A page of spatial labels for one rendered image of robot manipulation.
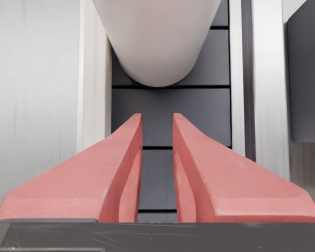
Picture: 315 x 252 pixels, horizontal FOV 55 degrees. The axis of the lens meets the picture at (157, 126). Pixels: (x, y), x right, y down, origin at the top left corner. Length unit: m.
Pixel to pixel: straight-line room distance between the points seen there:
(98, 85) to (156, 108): 0.05
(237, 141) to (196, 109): 0.03
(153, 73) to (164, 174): 0.07
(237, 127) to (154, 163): 0.06
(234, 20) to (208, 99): 0.06
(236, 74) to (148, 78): 0.06
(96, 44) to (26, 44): 0.12
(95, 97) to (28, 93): 0.11
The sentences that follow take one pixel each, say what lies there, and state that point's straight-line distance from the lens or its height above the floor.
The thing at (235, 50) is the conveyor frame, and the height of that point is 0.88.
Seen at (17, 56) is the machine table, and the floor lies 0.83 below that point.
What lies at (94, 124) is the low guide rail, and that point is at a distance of 0.16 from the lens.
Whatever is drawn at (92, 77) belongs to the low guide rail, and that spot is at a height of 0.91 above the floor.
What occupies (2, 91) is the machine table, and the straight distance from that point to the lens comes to 0.27.
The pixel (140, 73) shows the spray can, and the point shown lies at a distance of 0.16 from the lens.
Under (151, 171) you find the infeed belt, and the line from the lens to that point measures 0.19.
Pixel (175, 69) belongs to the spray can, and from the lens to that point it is 0.16.
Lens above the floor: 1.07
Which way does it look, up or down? 85 degrees down
